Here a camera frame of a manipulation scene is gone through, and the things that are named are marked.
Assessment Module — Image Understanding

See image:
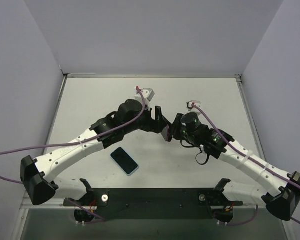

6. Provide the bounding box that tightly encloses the aluminium table frame rail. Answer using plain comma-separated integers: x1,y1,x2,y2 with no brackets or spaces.
19,72,289,211

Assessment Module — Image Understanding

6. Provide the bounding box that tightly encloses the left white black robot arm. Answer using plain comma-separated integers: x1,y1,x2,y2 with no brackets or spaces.
20,99,171,206

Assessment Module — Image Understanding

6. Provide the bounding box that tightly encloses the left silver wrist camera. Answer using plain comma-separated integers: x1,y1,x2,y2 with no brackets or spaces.
134,88,155,110

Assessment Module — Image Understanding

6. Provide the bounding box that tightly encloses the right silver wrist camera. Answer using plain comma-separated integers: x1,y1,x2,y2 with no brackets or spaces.
186,100,201,112

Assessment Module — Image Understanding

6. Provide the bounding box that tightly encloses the black phone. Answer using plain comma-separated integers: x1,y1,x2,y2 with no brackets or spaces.
161,125,172,142

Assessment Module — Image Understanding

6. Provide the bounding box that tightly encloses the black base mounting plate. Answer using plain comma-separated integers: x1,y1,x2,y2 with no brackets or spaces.
63,188,243,221

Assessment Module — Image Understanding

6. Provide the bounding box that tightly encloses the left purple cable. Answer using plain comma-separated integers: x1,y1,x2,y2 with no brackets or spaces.
0,87,148,223

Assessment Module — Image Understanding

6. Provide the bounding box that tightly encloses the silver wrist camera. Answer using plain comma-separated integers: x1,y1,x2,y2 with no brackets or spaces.
134,88,155,110
186,100,201,112

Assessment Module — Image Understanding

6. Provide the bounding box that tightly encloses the phone in light blue case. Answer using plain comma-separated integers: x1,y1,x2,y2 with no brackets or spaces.
110,147,139,176

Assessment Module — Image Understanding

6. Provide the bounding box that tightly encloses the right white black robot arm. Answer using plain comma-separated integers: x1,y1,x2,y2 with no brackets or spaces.
172,112,300,221

